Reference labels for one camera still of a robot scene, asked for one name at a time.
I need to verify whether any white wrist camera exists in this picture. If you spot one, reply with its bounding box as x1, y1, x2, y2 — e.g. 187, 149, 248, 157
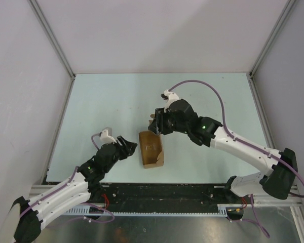
161, 90, 179, 110
99, 127, 117, 144

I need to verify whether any grey slotted cable duct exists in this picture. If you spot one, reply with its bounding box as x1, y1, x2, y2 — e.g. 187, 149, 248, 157
65, 204, 230, 217

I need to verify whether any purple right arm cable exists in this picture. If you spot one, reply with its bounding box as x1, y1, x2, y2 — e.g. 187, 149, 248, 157
169, 80, 304, 198

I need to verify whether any aluminium frame post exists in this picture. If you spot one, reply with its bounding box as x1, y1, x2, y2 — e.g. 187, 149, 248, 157
249, 0, 298, 78
27, 0, 75, 79

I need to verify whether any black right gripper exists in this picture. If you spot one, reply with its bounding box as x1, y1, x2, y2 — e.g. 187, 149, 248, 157
148, 107, 189, 136

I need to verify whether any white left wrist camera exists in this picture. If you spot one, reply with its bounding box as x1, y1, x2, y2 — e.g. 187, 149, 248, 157
99, 127, 117, 144

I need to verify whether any left aluminium frame post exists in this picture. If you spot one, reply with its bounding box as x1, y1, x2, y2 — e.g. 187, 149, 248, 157
27, 0, 75, 79

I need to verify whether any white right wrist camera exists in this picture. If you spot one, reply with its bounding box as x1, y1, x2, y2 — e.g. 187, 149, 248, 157
161, 90, 179, 110

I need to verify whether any right aluminium frame post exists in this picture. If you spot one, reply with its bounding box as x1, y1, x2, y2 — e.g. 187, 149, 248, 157
249, 0, 298, 78

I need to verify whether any brown cardboard box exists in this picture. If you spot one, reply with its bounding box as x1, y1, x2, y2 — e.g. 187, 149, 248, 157
138, 113, 165, 170

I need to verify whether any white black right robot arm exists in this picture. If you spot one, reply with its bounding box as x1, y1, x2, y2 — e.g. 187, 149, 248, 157
148, 99, 297, 203

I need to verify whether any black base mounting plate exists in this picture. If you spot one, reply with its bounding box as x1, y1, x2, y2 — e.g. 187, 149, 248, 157
89, 183, 243, 205

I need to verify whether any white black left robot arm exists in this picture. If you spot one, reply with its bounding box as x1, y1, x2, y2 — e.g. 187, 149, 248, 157
13, 136, 137, 242

